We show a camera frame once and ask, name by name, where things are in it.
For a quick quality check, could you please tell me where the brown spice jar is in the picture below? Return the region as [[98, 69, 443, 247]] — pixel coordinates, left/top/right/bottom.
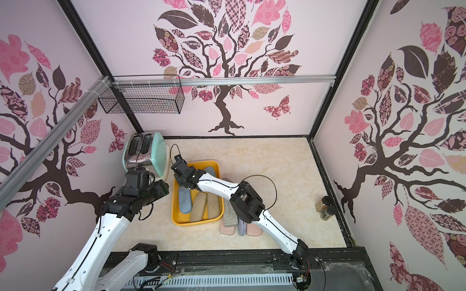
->
[[315, 196, 333, 212]]

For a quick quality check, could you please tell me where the grey rectangular glasses case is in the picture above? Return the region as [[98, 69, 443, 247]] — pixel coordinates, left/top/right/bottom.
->
[[223, 200, 239, 227]]

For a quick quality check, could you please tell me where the tan glasses case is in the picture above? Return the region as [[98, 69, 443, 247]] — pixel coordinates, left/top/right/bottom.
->
[[190, 192, 207, 223]]

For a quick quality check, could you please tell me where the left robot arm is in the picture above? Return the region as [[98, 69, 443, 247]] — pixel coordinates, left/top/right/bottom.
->
[[54, 167, 169, 291]]

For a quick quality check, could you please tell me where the pink glasses case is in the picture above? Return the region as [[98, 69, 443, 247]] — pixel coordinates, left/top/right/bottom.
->
[[220, 219, 236, 236], [246, 223, 262, 236]]

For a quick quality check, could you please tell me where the dark spice jar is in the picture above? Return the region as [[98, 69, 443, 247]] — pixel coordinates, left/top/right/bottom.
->
[[320, 205, 337, 221]]

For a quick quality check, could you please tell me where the pink glasses case right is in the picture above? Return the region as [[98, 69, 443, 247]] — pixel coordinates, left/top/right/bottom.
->
[[246, 223, 262, 236]]

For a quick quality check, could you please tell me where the beige glasses case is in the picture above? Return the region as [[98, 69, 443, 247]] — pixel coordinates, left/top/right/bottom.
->
[[207, 193, 220, 219]]

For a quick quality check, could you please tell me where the black base frame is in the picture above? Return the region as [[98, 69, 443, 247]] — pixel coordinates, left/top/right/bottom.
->
[[133, 247, 382, 291]]

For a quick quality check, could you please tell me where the mint green chrome toaster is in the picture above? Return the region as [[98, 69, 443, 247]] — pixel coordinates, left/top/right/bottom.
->
[[122, 132, 169, 180]]

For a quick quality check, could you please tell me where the lavender glasses case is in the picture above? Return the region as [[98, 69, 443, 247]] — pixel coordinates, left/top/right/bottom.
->
[[238, 218, 247, 236]]

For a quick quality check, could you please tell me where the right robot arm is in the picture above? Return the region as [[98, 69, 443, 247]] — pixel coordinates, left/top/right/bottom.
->
[[171, 155, 310, 269]]

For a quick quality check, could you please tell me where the pink glasses case left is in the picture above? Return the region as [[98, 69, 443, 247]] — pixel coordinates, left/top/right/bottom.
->
[[220, 219, 236, 236]]

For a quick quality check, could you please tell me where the black wire basket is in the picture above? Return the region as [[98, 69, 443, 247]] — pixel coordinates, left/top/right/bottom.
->
[[98, 74, 185, 114]]

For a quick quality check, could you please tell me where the diagonal aluminium rail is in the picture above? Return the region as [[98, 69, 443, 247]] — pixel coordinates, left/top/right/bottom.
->
[[1, 76, 111, 210]]

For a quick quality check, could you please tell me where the white slotted cable duct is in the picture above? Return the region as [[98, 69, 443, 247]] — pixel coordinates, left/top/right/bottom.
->
[[122, 274, 296, 291]]

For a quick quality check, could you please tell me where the horizontal aluminium rail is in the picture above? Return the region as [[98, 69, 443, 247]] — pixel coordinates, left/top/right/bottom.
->
[[112, 75, 336, 87]]

